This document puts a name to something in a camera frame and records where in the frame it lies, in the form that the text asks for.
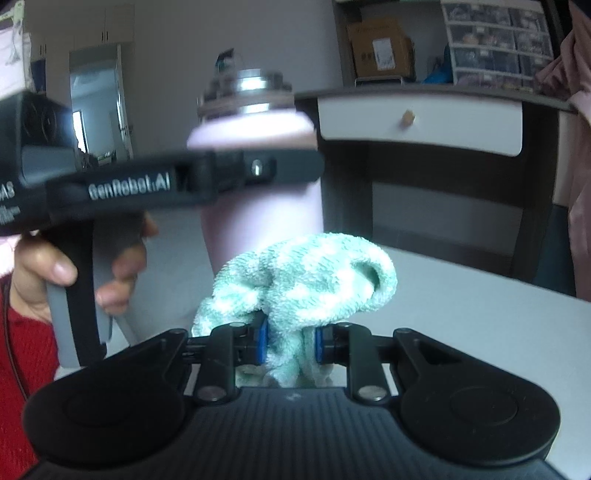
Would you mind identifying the pink curtain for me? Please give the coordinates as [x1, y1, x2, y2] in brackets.
[536, 0, 591, 301]

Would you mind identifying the grey white shelf cabinet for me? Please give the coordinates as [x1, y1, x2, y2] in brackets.
[331, 0, 568, 88]

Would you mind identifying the pale pink printed object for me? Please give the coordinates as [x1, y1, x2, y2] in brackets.
[0, 0, 33, 100]

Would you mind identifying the brown cardboard box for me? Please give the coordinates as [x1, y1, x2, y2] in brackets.
[346, 17, 414, 79]

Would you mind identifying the grey desk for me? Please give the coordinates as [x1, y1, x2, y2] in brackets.
[295, 83, 578, 282]

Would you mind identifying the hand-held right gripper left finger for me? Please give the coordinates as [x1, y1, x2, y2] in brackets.
[139, 318, 269, 407]

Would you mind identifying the clear plastic drawer organizer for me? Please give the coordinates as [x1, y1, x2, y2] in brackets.
[440, 0, 555, 90]

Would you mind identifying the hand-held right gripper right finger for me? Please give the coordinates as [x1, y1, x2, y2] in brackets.
[316, 323, 458, 403]

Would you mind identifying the blue plastic bag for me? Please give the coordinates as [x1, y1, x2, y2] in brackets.
[427, 44, 455, 85]

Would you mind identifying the white desk drawer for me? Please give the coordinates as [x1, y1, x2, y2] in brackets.
[318, 96, 523, 157]

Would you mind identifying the green white terry cloth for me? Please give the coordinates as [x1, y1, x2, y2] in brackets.
[191, 233, 399, 388]

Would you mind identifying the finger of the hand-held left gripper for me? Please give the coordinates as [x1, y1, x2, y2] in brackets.
[210, 148, 326, 193]

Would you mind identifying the pink insulated bottle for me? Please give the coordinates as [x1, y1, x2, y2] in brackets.
[187, 67, 324, 282]

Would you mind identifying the wall mirror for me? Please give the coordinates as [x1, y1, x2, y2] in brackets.
[69, 44, 134, 167]

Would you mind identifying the person's left hand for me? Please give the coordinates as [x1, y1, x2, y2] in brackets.
[11, 215, 158, 324]

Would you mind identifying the person's left forearm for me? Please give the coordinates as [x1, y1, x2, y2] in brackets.
[0, 237, 61, 467]

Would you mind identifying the white wardrobe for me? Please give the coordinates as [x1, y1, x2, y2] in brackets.
[23, 4, 137, 162]

